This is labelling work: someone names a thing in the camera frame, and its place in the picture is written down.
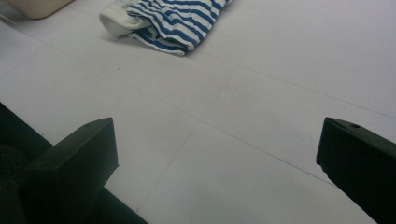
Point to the beige storage basket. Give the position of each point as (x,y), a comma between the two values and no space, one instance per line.
(37,7)

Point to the white table cover sheet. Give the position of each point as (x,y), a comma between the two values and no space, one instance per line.
(218,93)

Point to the blue white striped garment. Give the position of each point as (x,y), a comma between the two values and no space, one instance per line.
(177,21)

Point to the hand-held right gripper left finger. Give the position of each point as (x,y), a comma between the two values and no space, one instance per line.
(71,168)

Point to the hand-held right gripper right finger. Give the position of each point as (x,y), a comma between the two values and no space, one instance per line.
(361,161)

